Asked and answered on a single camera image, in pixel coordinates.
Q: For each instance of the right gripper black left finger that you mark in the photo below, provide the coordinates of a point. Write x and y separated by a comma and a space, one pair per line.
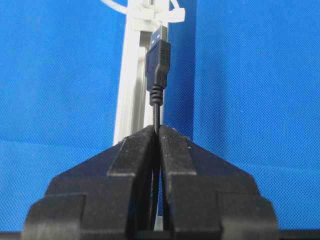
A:
107, 197

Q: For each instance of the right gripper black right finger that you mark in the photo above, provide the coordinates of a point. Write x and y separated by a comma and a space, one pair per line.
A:
208, 198

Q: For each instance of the white zip tie loop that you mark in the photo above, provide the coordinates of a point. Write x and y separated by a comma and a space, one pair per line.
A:
146, 16

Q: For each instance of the silver aluminium extrusion frame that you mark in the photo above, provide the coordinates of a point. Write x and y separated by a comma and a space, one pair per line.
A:
140, 82

